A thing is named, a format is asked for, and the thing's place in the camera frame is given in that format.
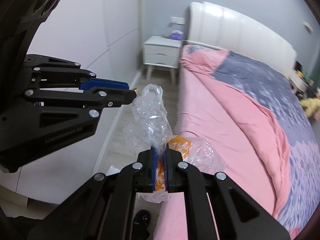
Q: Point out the white labelled plastic pouch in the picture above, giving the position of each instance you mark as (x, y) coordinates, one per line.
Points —
(112, 170)

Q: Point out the clear bag with orange wrapper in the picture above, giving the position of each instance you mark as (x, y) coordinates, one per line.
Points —
(151, 129)

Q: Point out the white bedside table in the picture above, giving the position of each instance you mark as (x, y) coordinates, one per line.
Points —
(161, 52)

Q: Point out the white wall socket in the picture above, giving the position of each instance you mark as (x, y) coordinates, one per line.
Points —
(177, 20)

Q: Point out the black slipper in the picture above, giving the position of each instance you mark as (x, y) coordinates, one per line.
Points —
(140, 225)

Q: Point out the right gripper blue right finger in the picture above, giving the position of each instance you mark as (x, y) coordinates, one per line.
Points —
(197, 187)

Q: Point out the yellow plush toy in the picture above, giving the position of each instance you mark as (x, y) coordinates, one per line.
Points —
(310, 106)

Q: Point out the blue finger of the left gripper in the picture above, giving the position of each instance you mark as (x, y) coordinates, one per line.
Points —
(53, 77)
(96, 97)

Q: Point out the white padded headboard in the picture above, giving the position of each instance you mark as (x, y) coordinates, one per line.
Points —
(218, 27)

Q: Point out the purple tissue box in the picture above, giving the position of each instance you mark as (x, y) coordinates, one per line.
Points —
(177, 35)

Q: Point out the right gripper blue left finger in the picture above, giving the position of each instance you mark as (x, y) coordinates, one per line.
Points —
(133, 178)

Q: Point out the pink sheeted bed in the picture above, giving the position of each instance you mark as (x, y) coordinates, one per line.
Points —
(200, 115)

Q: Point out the green curtain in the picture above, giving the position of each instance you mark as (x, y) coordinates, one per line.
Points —
(312, 73)

